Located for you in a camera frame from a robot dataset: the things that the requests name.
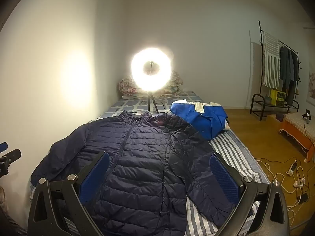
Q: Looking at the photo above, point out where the ring light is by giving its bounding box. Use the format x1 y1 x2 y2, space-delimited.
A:
130 47 173 92

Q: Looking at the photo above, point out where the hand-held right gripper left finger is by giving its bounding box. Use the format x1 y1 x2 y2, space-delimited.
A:
27 151 110 236

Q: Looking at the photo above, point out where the orange covered table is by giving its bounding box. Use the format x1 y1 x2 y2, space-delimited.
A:
279 112 315 163

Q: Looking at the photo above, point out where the white power strip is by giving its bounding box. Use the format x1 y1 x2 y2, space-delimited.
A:
286 162 299 177

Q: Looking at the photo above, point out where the yellow crate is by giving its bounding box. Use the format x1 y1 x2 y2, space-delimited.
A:
269 89 287 106

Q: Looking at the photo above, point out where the black hanging coat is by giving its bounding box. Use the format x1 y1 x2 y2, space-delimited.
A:
290 50 300 106

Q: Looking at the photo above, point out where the navy puffer jacket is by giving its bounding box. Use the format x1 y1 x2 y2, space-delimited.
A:
31 110 254 236

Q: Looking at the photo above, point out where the striped towel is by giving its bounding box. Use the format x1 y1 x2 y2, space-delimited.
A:
261 31 281 89

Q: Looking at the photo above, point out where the black metal clothes rack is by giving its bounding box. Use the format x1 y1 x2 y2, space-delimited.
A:
250 20 302 121

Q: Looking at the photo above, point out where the dark grey hanging jacket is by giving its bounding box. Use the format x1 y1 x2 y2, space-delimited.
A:
279 46 294 90

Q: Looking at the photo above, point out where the blue checked pillow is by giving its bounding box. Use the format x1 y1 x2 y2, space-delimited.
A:
97 90 205 123

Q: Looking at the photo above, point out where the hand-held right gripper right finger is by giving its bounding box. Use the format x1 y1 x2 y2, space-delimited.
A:
209 152 291 236

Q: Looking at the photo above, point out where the striped bed sheet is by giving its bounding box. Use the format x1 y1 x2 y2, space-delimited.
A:
30 128 271 236

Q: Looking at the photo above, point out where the wall poster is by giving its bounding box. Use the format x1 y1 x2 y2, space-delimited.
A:
309 71 315 101

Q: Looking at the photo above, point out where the black tripod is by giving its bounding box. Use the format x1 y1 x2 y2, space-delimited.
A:
147 91 159 115

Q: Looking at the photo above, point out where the folded floral quilt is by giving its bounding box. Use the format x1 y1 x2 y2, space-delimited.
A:
119 70 184 99

